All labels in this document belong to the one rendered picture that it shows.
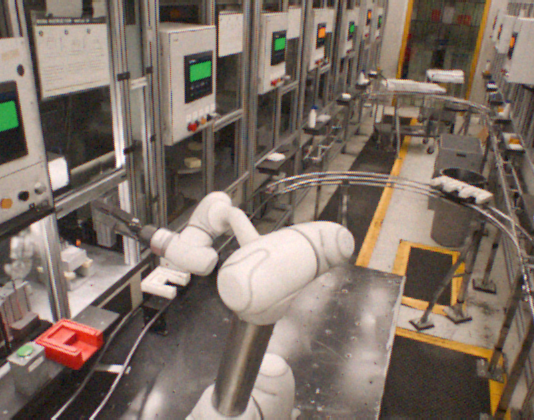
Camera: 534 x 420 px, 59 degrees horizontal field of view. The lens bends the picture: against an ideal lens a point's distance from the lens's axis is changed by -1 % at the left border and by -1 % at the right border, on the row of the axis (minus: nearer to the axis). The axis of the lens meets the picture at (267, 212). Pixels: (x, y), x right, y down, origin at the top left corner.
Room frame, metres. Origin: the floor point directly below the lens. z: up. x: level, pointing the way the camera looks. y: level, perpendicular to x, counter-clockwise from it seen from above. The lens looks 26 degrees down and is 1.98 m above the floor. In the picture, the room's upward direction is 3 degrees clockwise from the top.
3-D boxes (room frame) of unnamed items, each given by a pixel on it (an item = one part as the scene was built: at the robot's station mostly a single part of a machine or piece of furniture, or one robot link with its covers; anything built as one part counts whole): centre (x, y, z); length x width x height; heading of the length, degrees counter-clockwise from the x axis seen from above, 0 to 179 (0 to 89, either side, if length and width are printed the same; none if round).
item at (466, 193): (2.83, -1.24, 0.84); 0.37 x 0.14 x 0.10; 39
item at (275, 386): (1.08, -0.03, 0.85); 0.18 x 0.16 x 0.22; 137
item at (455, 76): (7.63, -2.68, 0.48); 0.84 x 0.58 x 0.97; 169
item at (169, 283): (1.71, 0.36, 0.84); 0.36 x 0.14 x 0.10; 161
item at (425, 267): (3.15, -1.29, 0.01); 1.00 x 0.55 x 0.01; 161
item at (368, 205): (5.73, -1.37, 0.01); 5.85 x 0.59 x 0.01; 161
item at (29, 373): (0.99, 0.66, 0.97); 0.08 x 0.08 x 0.12; 71
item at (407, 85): (6.56, -1.88, 0.48); 0.88 x 0.56 x 0.96; 89
